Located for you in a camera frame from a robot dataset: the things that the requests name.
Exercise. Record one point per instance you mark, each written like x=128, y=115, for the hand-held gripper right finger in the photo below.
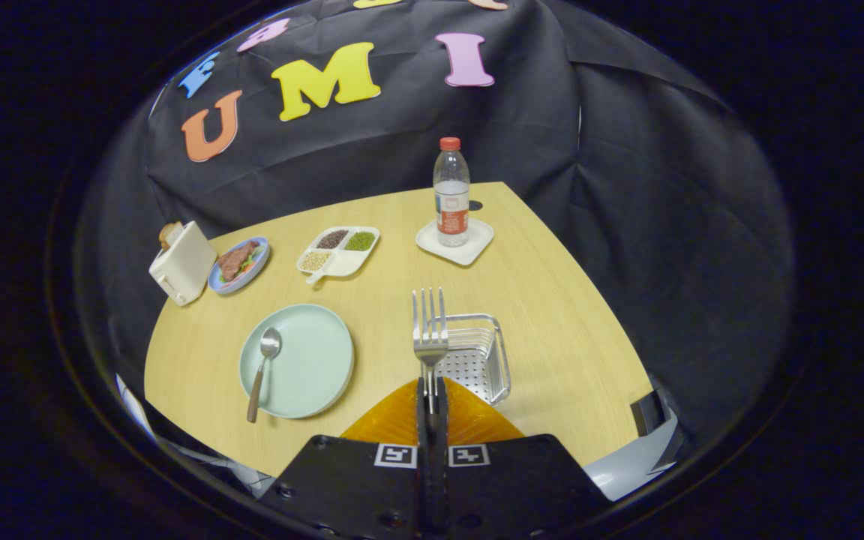
x=507, y=487

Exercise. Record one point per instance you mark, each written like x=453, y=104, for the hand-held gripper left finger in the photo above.
x=357, y=487

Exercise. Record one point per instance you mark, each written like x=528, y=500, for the metal cutlery drainer rack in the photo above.
x=473, y=367

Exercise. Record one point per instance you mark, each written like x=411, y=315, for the pale green plate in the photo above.
x=312, y=360

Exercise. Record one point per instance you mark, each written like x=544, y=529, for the white divided dish with beans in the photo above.
x=349, y=262

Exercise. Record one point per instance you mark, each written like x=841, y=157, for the white square coaster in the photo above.
x=477, y=244

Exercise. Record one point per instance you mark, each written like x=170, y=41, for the green and orange vegetables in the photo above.
x=250, y=266

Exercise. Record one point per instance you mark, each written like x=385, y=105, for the blue plate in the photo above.
x=259, y=255

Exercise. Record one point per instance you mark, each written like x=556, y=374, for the brown steak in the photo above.
x=233, y=261

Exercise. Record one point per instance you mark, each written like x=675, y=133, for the cream toaster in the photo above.
x=181, y=266

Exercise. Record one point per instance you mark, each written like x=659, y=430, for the clear water bottle red cap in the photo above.
x=451, y=210

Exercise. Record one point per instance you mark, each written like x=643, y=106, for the toasted bread slice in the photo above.
x=169, y=234

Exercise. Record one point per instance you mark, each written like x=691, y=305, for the black backdrop cloth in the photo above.
x=372, y=142

